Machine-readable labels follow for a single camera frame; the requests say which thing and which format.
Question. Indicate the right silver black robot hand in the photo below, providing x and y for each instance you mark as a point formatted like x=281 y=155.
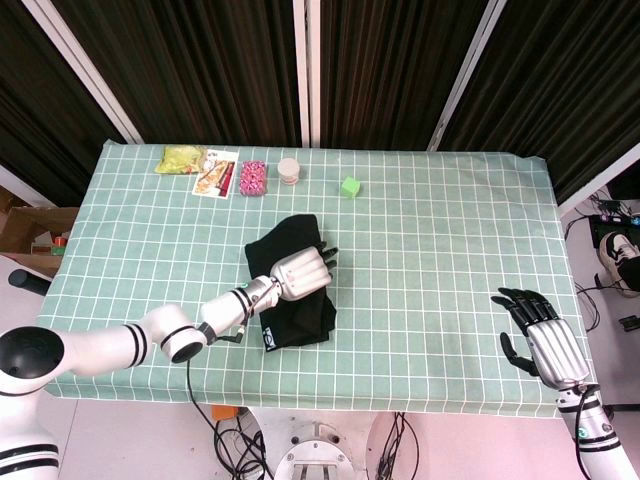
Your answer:
x=557 y=350

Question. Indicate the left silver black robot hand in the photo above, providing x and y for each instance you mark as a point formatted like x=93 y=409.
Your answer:
x=300 y=275

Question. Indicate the black cloth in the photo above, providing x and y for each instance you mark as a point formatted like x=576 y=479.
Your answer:
x=295 y=320

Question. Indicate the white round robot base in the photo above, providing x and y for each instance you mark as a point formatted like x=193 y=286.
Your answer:
x=315 y=457

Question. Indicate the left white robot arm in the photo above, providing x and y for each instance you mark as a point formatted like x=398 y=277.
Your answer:
x=100 y=345

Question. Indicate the green cube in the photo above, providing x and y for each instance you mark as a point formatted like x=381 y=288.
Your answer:
x=350 y=187

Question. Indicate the pink patterned small box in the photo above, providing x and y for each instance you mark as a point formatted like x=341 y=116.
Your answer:
x=252 y=178

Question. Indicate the black white sneaker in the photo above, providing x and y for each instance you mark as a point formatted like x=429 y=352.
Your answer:
x=617 y=260

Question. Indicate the black floor electronics box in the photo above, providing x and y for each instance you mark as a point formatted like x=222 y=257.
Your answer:
x=600 y=230

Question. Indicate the white printed food packet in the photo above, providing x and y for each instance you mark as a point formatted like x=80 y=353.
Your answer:
x=216 y=175

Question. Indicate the orange block under table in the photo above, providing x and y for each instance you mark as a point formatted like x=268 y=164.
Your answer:
x=224 y=413

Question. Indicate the green checkered tablecloth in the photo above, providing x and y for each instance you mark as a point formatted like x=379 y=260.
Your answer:
x=450 y=225

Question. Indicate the yellow green snack bag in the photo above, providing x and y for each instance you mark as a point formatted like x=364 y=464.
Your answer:
x=177 y=160

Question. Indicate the black pleated curtain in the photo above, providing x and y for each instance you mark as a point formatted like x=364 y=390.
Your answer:
x=35 y=100
x=560 y=75
x=200 y=65
x=390 y=65

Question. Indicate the brown cardboard box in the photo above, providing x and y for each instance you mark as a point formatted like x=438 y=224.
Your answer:
x=25 y=225

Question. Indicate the white frame post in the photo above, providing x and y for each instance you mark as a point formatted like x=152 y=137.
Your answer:
x=90 y=75
x=465 y=75
x=600 y=182
x=306 y=75

